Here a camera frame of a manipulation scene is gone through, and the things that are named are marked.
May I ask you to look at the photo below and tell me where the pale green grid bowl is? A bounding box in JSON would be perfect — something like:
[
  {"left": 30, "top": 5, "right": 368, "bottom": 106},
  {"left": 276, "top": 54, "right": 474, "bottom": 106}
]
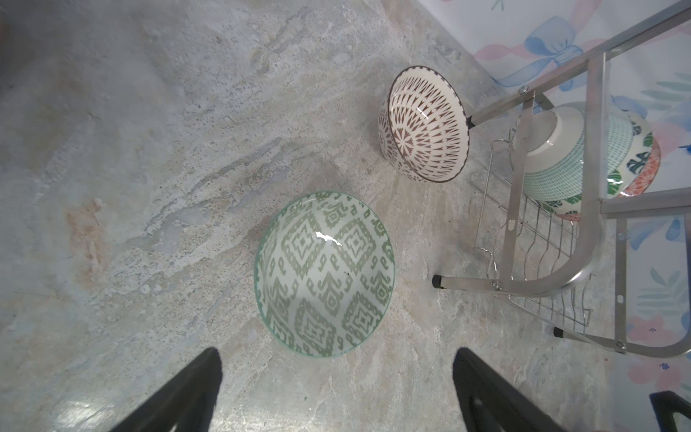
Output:
[{"left": 523, "top": 102, "right": 642, "bottom": 201}]

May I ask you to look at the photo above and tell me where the green monstera leaf bowl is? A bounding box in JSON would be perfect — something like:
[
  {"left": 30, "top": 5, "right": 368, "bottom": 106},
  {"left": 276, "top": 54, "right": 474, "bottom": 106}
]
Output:
[{"left": 540, "top": 112, "right": 654, "bottom": 221}]

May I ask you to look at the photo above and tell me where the green geometric pattern bowl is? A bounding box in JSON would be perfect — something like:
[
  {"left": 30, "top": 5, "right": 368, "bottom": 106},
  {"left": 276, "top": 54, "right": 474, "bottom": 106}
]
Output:
[{"left": 254, "top": 191, "right": 395, "bottom": 358}]

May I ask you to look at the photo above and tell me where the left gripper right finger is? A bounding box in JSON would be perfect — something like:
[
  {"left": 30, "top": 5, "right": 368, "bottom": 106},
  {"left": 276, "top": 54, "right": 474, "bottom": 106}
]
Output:
[{"left": 453, "top": 347, "right": 563, "bottom": 431}]

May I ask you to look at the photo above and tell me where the maroon patterned white bowl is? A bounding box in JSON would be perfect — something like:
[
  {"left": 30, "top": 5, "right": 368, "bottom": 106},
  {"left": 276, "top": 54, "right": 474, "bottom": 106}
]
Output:
[{"left": 378, "top": 66, "right": 470, "bottom": 184}]

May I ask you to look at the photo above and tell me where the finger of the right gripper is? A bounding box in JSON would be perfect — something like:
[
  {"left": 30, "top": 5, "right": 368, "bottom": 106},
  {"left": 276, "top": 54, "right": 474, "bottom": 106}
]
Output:
[{"left": 649, "top": 391, "right": 691, "bottom": 432}]

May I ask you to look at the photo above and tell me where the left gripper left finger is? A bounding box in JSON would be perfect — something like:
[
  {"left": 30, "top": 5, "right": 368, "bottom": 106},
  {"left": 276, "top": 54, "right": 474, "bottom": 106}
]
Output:
[{"left": 113, "top": 347, "right": 223, "bottom": 431}]

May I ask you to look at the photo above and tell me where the stainless steel dish rack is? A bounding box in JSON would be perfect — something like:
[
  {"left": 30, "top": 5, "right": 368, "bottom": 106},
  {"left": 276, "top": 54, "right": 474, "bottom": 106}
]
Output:
[{"left": 432, "top": 1, "right": 690, "bottom": 358}]

